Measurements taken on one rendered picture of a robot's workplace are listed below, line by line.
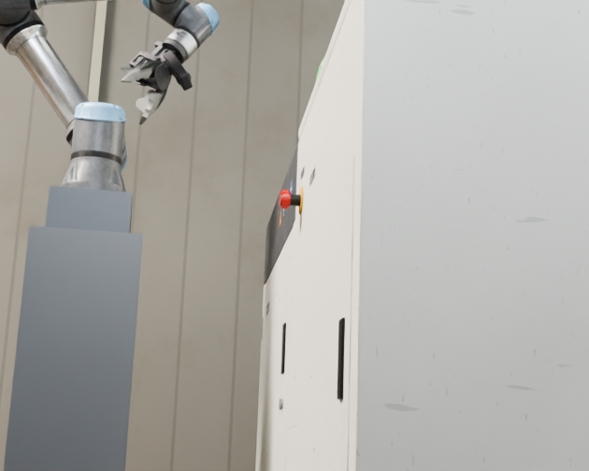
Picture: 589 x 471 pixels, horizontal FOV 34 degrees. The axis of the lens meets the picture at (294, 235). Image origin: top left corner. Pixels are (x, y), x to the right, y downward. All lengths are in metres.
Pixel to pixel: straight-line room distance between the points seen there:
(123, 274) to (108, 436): 0.34
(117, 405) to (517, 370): 1.07
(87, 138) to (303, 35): 2.16
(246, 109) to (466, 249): 2.96
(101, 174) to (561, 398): 1.30
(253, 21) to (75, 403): 2.54
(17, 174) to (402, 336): 2.98
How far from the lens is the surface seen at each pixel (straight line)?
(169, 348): 3.79
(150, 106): 2.42
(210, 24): 2.50
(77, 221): 2.12
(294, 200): 1.75
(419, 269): 1.14
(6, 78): 4.10
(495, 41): 1.27
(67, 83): 2.43
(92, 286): 2.06
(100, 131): 2.21
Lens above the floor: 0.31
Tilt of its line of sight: 14 degrees up
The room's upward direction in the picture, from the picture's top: 2 degrees clockwise
